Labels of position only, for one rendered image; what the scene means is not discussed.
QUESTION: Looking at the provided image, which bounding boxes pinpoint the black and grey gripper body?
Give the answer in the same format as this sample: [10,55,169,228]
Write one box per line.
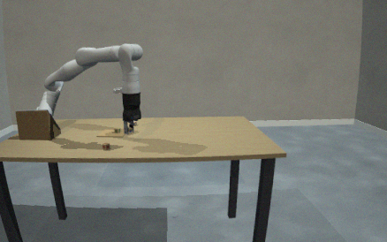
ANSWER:
[113,81,141,122]

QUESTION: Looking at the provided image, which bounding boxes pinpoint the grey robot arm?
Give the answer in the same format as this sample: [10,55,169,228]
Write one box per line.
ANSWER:
[37,44,143,117]

